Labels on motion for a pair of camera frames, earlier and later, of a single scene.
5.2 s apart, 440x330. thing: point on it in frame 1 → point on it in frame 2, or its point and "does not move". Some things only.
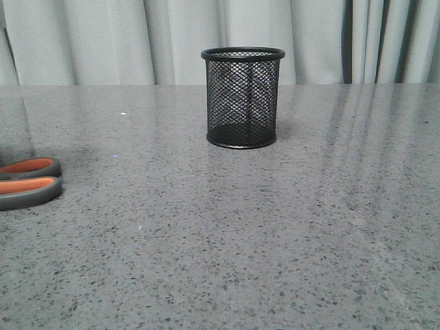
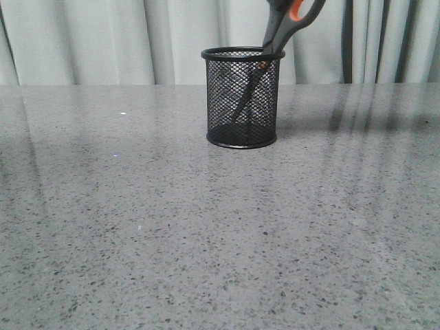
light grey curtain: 160,42 does not move
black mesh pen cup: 242,93 does not move
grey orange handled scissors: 29,183 → 282,18
